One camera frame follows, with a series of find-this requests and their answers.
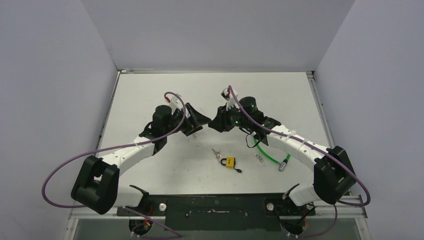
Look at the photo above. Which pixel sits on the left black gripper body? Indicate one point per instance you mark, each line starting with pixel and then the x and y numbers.
pixel 176 120

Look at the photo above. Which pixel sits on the black key by yellow padlock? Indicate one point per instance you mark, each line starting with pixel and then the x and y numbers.
pixel 238 170

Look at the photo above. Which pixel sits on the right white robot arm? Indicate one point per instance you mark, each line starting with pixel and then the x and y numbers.
pixel 333 174

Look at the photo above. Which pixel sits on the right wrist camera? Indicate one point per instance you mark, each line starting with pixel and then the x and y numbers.
pixel 228 96

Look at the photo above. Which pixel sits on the yellow black padlock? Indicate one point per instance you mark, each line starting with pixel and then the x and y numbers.
pixel 228 162

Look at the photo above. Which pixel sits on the silver key bunch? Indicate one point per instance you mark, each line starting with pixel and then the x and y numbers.
pixel 217 155
pixel 259 157

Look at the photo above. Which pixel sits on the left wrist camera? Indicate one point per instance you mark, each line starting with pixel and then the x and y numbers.
pixel 174 102

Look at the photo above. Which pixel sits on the silver key bunch right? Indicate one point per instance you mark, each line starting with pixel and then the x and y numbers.
pixel 259 157

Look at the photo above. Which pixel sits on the silver key bunch centre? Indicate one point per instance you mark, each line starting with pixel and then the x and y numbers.
pixel 217 155

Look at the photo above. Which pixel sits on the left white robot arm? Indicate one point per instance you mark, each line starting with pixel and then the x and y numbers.
pixel 97 184

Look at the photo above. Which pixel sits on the green cable lock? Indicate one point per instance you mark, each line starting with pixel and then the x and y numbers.
pixel 281 164

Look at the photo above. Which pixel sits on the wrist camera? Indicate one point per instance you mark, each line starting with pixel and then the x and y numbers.
pixel 228 96
pixel 174 102

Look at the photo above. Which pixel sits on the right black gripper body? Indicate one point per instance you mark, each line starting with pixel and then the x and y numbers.
pixel 224 118

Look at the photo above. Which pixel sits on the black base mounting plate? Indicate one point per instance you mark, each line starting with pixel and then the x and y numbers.
pixel 223 212

